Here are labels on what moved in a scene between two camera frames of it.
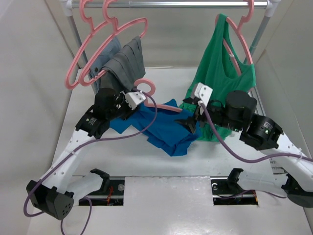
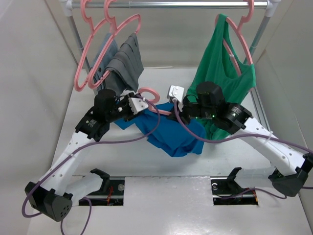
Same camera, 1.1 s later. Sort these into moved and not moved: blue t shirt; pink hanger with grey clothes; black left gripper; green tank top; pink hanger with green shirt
Moved: blue t shirt; pink hanger with grey clothes
Not moved: black left gripper; green tank top; pink hanger with green shirt
